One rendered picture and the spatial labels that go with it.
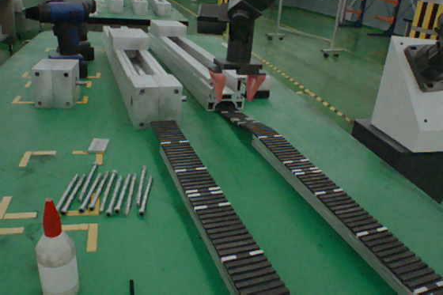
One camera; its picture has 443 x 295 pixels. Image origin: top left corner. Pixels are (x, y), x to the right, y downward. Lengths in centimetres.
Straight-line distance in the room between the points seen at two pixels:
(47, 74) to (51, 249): 58
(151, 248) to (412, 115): 65
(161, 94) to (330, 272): 48
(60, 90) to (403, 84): 80
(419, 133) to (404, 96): 10
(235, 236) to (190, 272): 7
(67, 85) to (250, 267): 64
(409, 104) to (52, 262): 78
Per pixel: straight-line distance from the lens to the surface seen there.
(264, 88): 106
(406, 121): 93
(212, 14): 82
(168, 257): 47
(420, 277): 49
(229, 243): 45
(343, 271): 50
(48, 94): 93
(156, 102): 78
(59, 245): 39
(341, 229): 55
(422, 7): 405
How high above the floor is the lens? 110
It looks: 23 degrees down
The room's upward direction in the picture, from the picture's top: 6 degrees clockwise
